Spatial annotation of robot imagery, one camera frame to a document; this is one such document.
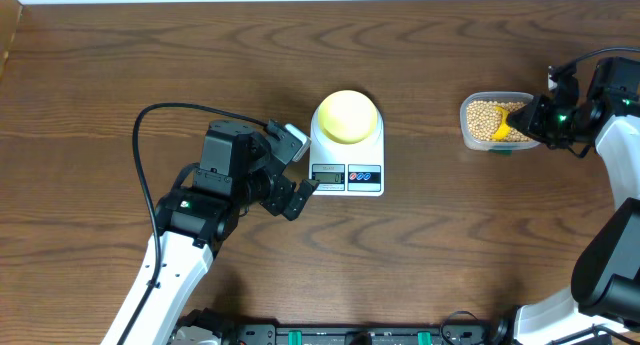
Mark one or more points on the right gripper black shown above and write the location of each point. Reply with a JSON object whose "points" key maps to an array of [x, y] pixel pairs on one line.
{"points": [[531, 123]]}

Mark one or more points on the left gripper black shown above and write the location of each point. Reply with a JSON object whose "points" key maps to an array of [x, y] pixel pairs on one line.
{"points": [[276, 201]]}

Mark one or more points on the yellow measuring scoop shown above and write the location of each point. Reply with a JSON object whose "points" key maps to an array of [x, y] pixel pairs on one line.
{"points": [[503, 129]]}

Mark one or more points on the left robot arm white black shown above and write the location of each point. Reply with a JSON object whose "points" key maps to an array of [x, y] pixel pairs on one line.
{"points": [[190, 229]]}

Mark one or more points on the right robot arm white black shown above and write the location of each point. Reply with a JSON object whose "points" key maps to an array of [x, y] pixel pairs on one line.
{"points": [[601, 303]]}

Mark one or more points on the white digital kitchen scale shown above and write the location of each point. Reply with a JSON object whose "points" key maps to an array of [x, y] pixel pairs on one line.
{"points": [[348, 170]]}

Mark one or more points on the yellow plastic bowl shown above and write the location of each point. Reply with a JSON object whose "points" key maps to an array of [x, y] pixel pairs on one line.
{"points": [[347, 117]]}

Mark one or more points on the clear plastic bean container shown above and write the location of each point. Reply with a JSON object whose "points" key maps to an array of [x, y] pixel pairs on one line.
{"points": [[500, 96]]}

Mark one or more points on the soybeans pile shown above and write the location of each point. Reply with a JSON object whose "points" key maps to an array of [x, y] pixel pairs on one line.
{"points": [[483, 120]]}

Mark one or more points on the cardboard panel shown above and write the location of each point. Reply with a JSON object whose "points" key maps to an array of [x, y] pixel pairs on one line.
{"points": [[10, 15]]}

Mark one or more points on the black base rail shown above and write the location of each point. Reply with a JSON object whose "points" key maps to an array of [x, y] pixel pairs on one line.
{"points": [[459, 328]]}

